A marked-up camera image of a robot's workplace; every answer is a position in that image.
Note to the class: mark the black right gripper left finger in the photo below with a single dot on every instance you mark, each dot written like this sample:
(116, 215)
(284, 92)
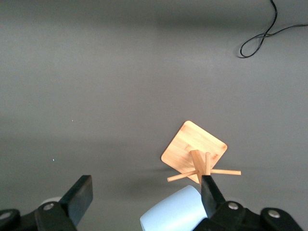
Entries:
(77, 197)

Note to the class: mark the wooden mug tree stand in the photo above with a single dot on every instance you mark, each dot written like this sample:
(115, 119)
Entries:
(195, 142)

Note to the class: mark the light blue cup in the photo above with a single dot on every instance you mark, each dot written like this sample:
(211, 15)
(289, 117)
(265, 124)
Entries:
(173, 209)

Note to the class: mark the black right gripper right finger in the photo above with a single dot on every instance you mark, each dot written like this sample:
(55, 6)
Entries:
(211, 199)

